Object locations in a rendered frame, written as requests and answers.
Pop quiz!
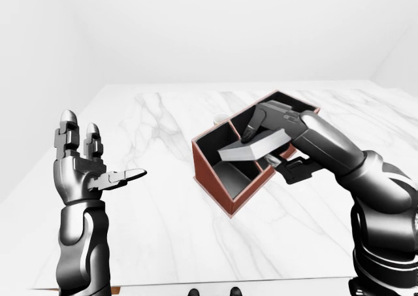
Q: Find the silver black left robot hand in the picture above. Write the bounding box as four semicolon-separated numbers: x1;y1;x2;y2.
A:
53;109;148;207

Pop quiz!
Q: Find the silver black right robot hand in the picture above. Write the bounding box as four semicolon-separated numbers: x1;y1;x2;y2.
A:
240;100;366;185

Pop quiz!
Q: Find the grey book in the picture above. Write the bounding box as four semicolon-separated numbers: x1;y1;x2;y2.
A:
217;129;291;163

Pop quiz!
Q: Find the red-brown desk caddy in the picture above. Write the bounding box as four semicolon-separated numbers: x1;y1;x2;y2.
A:
191;89;322;220

